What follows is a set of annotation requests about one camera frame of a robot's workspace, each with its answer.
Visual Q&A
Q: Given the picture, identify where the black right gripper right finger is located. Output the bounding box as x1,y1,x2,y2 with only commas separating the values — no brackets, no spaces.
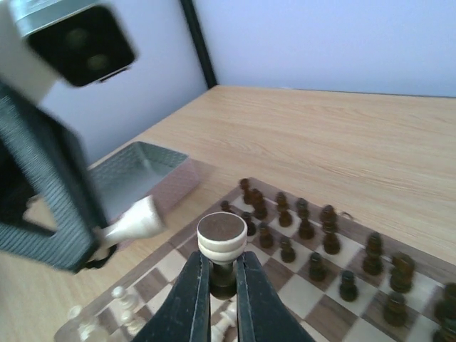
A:
236,252,313,342

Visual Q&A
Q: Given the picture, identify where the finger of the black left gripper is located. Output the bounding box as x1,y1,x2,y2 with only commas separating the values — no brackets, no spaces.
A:
1,83,109,273

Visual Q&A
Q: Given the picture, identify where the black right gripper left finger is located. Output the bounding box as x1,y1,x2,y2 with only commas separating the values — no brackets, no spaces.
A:
133,252,211,342

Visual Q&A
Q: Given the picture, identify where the white chess piece felt base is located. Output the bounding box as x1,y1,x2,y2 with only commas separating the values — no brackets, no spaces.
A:
197,212,247,300

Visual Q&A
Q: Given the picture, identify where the white rook chess piece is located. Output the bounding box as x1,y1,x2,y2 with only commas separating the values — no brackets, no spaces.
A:
90,195,166,261

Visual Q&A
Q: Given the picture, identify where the wooden chess board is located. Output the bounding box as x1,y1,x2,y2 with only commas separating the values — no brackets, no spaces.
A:
53,177,456,342

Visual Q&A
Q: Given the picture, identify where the dark rook chess piece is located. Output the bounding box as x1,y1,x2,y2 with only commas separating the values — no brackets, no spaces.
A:
239,178,252,205

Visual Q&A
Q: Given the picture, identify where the silver embossed metal tray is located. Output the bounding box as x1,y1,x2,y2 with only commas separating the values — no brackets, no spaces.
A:
90,141,200,221

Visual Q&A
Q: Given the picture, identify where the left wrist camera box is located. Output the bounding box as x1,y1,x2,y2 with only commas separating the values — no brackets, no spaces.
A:
1,1,137,103

